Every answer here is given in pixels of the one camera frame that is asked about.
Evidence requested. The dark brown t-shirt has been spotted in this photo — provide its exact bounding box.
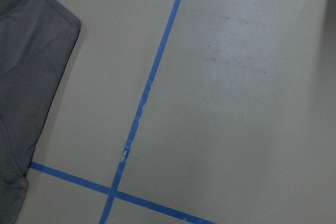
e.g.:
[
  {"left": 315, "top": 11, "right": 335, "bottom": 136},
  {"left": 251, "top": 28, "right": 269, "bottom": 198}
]
[{"left": 1, "top": 0, "right": 81, "bottom": 223}]

